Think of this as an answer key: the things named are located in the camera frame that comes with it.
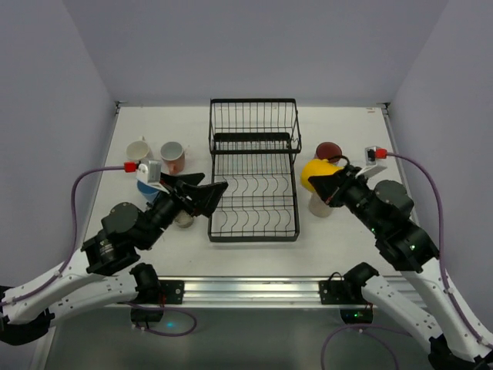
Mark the blue tumbler cup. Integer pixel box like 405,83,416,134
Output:
136,180,160,204

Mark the iridescent pink mug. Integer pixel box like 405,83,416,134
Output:
308,193,332,218

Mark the beige speckled cup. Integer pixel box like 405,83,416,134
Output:
173,212,194,229

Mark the yellow mug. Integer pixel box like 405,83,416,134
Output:
300,158,343,193

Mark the salmon floral mug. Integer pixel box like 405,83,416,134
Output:
160,141,186,175

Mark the pink floral mug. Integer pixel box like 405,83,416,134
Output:
314,142,342,160

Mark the white ceramic mug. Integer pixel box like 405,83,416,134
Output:
126,136,154,162

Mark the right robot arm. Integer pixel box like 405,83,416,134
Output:
301,160,492,369

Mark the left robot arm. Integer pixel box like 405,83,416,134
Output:
1,173,228,346

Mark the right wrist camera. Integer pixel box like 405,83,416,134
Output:
356,146,387,179

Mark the black wire dish rack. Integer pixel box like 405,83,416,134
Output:
208,98,302,243

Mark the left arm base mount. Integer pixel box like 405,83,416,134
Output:
130,280,185,328

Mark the aluminium mounting rail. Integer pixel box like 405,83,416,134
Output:
48,273,459,309

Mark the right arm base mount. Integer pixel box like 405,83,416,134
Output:
318,271,374,325

